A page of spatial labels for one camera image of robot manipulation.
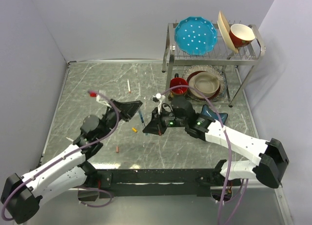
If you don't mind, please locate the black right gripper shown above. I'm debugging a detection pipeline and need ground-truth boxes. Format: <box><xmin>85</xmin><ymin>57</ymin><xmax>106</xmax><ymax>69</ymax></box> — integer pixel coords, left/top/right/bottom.
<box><xmin>143</xmin><ymin>105</ymin><xmax>188</xmax><ymax>134</ymax></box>

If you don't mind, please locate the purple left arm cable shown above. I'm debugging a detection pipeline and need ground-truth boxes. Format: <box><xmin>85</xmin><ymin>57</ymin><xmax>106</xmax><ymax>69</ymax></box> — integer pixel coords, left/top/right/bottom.
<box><xmin>0</xmin><ymin>90</ymin><xmax>120</xmax><ymax>222</ymax></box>

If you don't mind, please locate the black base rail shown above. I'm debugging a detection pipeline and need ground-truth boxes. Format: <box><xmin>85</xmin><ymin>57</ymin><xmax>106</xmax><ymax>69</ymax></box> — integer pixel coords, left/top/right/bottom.
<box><xmin>82</xmin><ymin>169</ymin><xmax>225</xmax><ymax>197</ymax></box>

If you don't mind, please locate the glass patterned plate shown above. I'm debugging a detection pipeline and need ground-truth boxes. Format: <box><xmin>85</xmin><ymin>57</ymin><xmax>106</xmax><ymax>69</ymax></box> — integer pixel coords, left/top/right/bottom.
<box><xmin>182</xmin><ymin>65</ymin><xmax>228</xmax><ymax>102</ymax></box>

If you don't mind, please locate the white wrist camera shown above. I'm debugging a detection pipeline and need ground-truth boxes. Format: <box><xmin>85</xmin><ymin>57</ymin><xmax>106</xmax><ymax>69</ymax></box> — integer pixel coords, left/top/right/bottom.
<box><xmin>88</xmin><ymin>90</ymin><xmax>111</xmax><ymax>108</ymax></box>
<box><xmin>152</xmin><ymin>93</ymin><xmax>166</xmax><ymax>114</ymax></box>

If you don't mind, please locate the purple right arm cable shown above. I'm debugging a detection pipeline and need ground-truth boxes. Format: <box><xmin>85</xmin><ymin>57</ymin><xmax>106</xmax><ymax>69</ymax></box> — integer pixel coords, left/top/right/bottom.
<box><xmin>159</xmin><ymin>85</ymin><xmax>249</xmax><ymax>225</ymax></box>

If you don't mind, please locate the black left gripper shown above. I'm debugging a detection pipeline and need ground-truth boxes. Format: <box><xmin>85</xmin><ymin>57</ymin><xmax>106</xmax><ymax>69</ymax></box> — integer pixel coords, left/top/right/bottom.
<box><xmin>99</xmin><ymin>99</ymin><xmax>144</xmax><ymax>140</ymax></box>

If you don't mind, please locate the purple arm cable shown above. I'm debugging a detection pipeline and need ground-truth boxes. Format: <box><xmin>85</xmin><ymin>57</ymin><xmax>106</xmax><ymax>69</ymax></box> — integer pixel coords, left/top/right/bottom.
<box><xmin>159</xmin><ymin>85</ymin><xmax>249</xmax><ymax>225</ymax></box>
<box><xmin>0</xmin><ymin>90</ymin><xmax>120</xmax><ymax>222</ymax></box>

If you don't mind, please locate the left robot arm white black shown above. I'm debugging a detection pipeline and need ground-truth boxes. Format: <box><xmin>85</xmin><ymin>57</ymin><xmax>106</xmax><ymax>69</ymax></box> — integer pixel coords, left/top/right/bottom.
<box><xmin>0</xmin><ymin>99</ymin><xmax>142</xmax><ymax>224</ymax></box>

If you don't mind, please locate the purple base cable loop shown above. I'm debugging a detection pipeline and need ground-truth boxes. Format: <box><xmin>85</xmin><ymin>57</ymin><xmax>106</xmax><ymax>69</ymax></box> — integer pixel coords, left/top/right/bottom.
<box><xmin>77</xmin><ymin>187</ymin><xmax>115</xmax><ymax>208</ymax></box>

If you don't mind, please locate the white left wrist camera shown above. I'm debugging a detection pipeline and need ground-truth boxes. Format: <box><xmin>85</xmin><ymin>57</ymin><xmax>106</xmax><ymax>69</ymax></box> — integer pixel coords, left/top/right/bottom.
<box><xmin>88</xmin><ymin>90</ymin><xmax>111</xmax><ymax>108</ymax></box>

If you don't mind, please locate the beige bowl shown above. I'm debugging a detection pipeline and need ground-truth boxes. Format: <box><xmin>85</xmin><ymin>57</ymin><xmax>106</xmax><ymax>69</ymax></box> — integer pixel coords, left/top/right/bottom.
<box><xmin>188</xmin><ymin>72</ymin><xmax>220</xmax><ymax>98</ymax></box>

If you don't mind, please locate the dark red plate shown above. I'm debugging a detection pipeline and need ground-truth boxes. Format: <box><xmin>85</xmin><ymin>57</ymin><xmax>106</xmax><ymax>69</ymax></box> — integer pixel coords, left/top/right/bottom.
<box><xmin>187</xmin><ymin>71</ymin><xmax>221</xmax><ymax>100</ymax></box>

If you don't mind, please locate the red mug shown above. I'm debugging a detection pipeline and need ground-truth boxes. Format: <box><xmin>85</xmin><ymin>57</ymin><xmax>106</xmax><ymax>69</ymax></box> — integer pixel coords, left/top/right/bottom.
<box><xmin>170</xmin><ymin>73</ymin><xmax>188</xmax><ymax>97</ymax></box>

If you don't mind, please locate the metal dish rack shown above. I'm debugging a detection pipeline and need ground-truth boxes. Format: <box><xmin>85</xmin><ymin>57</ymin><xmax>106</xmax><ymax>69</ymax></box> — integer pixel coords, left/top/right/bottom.
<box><xmin>162</xmin><ymin>23</ymin><xmax>266</xmax><ymax>108</ymax></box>

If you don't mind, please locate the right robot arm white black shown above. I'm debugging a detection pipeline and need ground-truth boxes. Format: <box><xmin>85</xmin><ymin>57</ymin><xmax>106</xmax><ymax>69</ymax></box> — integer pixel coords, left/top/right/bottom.
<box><xmin>143</xmin><ymin>97</ymin><xmax>289</xmax><ymax>188</ymax></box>

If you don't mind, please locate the blue polka dot plate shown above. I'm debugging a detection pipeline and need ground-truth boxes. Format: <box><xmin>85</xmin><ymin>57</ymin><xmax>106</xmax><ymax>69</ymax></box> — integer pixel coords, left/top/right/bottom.
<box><xmin>175</xmin><ymin>17</ymin><xmax>217</xmax><ymax>56</ymax></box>

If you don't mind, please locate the cream plate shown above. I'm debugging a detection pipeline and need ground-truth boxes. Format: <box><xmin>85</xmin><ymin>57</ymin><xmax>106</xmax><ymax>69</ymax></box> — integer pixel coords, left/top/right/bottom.
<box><xmin>217</xmin><ymin>11</ymin><xmax>238</xmax><ymax>54</ymax></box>

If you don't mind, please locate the blue pen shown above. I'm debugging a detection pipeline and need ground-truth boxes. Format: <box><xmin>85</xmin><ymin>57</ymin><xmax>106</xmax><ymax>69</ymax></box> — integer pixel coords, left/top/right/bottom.
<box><xmin>138</xmin><ymin>109</ymin><xmax>146</xmax><ymax>129</ymax></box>

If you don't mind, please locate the red white bowl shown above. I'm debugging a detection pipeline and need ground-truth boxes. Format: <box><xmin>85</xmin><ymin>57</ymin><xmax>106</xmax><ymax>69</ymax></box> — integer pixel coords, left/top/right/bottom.
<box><xmin>229</xmin><ymin>24</ymin><xmax>255</xmax><ymax>48</ymax></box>

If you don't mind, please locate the blue star shaped dish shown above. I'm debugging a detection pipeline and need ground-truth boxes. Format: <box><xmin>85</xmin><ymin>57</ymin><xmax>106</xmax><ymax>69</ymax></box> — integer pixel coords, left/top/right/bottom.
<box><xmin>201</xmin><ymin>105</ymin><xmax>229</xmax><ymax>124</ymax></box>

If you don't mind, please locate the white pen pink tip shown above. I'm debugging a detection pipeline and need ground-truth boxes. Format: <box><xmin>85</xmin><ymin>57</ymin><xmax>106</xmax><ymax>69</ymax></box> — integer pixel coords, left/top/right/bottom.
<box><xmin>127</xmin><ymin>79</ymin><xmax>132</xmax><ymax>93</ymax></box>

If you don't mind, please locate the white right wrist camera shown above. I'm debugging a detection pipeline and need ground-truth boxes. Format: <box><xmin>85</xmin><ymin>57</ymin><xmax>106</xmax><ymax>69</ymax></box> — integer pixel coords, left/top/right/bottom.
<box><xmin>152</xmin><ymin>93</ymin><xmax>166</xmax><ymax>114</ymax></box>

